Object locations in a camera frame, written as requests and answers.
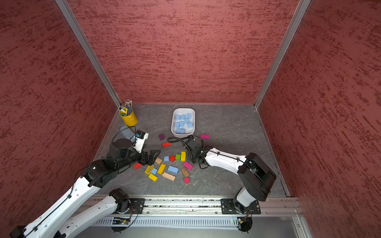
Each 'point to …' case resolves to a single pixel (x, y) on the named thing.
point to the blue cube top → (182, 117)
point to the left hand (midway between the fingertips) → (151, 151)
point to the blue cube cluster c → (186, 120)
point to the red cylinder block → (186, 180)
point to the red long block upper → (165, 145)
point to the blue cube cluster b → (181, 124)
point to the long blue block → (180, 130)
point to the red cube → (172, 158)
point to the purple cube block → (161, 137)
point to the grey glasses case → (128, 133)
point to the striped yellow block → (149, 168)
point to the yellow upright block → (183, 156)
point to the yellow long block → (161, 169)
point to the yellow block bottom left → (153, 177)
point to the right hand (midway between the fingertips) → (191, 156)
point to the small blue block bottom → (154, 171)
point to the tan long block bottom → (169, 176)
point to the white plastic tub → (189, 132)
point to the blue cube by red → (166, 158)
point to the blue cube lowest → (190, 125)
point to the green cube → (178, 157)
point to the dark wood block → (185, 172)
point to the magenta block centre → (188, 165)
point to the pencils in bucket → (127, 110)
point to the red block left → (137, 166)
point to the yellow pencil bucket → (128, 116)
